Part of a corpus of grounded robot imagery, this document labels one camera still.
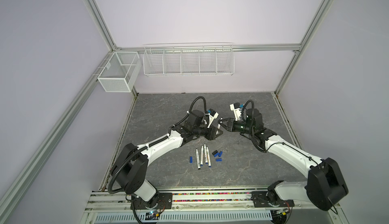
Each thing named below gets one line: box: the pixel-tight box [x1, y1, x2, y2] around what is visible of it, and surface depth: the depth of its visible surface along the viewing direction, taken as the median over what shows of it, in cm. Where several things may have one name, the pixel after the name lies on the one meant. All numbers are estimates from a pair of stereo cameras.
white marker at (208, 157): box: [206, 145, 212, 168], surface depth 88 cm
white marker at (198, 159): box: [196, 147, 201, 170], surface depth 88 cm
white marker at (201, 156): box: [200, 145, 204, 167], surface depth 89 cm
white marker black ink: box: [203, 143, 209, 165], surface depth 90 cm
